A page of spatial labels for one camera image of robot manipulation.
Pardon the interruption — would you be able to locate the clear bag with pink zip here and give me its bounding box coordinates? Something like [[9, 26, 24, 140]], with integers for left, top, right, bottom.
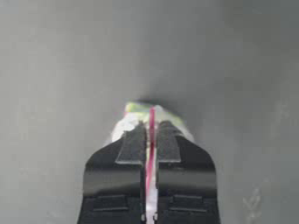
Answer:
[[104, 100, 196, 224]]

